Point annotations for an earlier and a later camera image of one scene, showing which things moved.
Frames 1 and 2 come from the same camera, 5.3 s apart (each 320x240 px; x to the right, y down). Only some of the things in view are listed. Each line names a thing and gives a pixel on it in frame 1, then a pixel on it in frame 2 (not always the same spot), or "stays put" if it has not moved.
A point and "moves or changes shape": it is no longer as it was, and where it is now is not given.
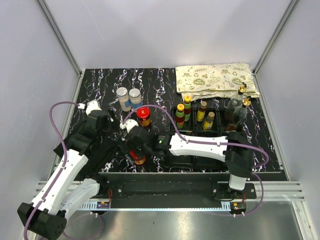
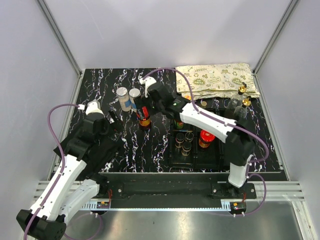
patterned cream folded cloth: x=215 y=81 stays put
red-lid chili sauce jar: x=143 y=115 stays put
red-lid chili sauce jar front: x=138 y=160 moves or changes shape
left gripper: x=113 y=125 stays put
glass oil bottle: x=239 y=116 stays put
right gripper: x=129 y=145 → x=142 y=101
